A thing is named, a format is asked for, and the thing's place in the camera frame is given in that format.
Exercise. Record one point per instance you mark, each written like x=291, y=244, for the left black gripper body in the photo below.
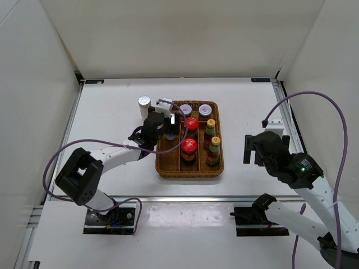
x=165, y=128

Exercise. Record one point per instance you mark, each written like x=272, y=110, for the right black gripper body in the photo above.
x=268, y=167

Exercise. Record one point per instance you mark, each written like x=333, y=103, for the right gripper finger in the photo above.
x=286, y=142
x=248, y=148

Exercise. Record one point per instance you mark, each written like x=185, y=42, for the white-lid paste jar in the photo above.
x=186, y=111
x=205, y=111

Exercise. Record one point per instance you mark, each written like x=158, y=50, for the red-lid sauce jar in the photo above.
x=189, y=151
x=193, y=125

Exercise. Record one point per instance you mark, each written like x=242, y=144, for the silver-lid spice jar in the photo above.
x=170, y=137
x=144, y=103

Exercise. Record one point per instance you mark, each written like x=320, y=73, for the yellow-cap sauce bottle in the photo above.
x=213, y=152
x=209, y=133

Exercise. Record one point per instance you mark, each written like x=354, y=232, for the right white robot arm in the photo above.
x=336, y=235

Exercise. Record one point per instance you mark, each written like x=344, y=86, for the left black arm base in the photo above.
x=120, y=221

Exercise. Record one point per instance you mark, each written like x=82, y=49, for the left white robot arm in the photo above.
x=80, y=176

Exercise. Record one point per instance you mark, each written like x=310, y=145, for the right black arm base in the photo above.
x=249, y=223

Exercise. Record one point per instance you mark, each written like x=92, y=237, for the brown wicker divided basket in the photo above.
x=171, y=165

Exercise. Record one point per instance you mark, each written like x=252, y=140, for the right dark table label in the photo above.
x=260, y=80

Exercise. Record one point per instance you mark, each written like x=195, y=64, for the dark table label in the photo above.
x=260, y=80
x=94, y=82

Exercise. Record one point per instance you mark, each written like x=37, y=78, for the left dark table label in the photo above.
x=94, y=82

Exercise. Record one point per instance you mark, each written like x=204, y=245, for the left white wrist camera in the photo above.
x=164, y=106

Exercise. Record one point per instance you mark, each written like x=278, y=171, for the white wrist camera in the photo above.
x=274, y=125
x=164, y=106

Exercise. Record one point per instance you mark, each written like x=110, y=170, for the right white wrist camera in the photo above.
x=274, y=125

